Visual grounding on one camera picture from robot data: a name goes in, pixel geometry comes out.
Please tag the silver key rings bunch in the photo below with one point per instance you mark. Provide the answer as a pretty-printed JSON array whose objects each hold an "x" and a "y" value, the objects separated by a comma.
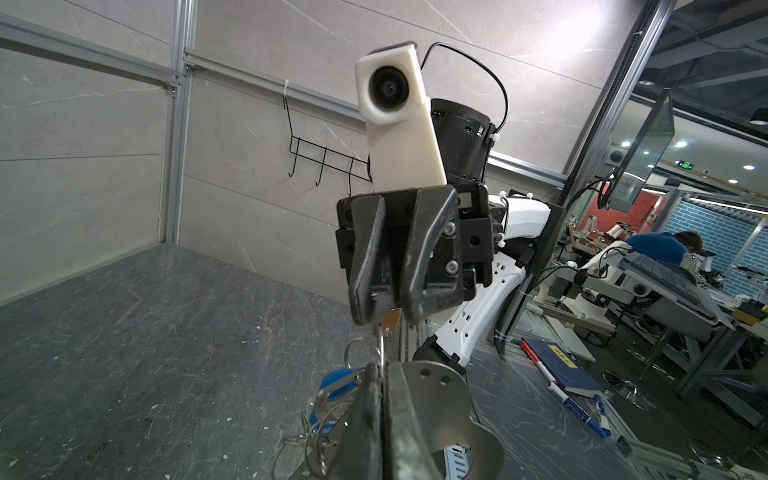
[{"x": 330, "y": 420}]

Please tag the person in blue shirt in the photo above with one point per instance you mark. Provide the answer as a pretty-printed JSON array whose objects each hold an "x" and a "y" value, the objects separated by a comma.
[{"x": 665, "y": 247}]

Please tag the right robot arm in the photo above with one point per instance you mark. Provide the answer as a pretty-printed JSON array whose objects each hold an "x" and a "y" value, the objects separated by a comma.
[{"x": 465, "y": 137}]

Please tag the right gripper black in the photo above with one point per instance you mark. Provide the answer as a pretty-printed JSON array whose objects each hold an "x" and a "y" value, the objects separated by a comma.
[{"x": 430, "y": 242}]

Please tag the blue notebook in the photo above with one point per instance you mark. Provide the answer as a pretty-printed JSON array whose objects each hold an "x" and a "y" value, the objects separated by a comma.
[{"x": 571, "y": 376}]

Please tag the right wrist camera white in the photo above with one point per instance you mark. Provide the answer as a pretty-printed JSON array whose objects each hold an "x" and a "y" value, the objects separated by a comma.
[{"x": 392, "y": 99}]

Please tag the red white blue pen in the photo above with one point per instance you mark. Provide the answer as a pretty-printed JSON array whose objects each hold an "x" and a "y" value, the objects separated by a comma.
[{"x": 600, "y": 425}]

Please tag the black keyboard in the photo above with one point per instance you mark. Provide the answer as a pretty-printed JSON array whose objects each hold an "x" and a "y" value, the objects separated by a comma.
[{"x": 677, "y": 282}]

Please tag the black wire hook rack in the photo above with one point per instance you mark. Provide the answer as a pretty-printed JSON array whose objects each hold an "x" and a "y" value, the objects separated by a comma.
[{"x": 351, "y": 166}]

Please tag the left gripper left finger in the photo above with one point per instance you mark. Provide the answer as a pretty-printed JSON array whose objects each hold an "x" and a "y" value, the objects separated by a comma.
[{"x": 359, "y": 454}]

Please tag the black monitor screen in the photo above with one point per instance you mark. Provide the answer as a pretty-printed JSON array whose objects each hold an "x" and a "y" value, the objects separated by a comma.
[{"x": 621, "y": 188}]

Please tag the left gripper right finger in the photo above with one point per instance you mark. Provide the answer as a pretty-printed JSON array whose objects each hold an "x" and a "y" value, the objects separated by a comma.
[{"x": 404, "y": 450}]

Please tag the blue key tag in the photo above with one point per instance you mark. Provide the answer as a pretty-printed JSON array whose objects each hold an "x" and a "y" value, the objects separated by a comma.
[{"x": 336, "y": 388}]

